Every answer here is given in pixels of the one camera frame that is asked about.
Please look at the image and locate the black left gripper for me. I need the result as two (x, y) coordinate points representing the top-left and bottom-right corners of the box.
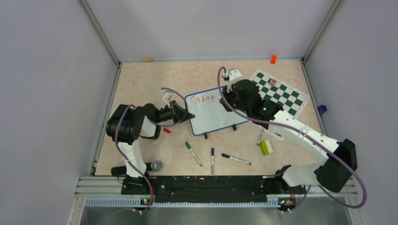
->
(154, 100), (195, 125)

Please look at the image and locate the blue framed whiteboard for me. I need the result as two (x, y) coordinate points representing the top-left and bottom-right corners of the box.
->
(184, 88), (248, 136)

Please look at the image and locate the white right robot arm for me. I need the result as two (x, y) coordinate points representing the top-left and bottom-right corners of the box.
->
(218, 79), (358, 193)

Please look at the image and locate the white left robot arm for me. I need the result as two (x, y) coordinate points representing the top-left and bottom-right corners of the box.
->
(106, 100), (195, 194)

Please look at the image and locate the green whiteboard marker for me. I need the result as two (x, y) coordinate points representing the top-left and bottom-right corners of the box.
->
(185, 142), (203, 166)

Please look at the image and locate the purple whiteboard marker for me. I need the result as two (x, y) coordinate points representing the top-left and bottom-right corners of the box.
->
(257, 128), (265, 146)

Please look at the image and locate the blue whiteboard marker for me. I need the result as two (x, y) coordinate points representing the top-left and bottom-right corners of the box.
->
(211, 148), (214, 176)

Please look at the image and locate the black whiteboard marker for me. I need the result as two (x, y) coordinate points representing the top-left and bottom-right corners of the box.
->
(222, 153), (251, 165)

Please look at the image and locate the wooden chess piece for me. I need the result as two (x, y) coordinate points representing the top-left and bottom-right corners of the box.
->
(269, 79), (277, 87)

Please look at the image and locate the green white chess mat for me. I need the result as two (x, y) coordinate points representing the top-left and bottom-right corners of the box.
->
(250, 69), (311, 141)

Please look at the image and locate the orange block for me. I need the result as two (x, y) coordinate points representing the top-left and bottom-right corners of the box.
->
(270, 54), (277, 65)

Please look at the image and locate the green white toy brick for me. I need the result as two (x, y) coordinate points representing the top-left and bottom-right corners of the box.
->
(259, 140), (273, 156)

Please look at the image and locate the black microphone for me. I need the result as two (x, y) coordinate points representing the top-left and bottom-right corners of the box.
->
(111, 160), (163, 177)

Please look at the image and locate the purple object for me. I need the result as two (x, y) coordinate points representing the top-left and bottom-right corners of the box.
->
(317, 105), (328, 115)

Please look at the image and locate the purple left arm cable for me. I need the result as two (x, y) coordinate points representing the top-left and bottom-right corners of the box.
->
(113, 88), (187, 215)

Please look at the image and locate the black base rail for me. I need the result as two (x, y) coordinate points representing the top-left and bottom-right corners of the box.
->
(121, 175), (305, 203)

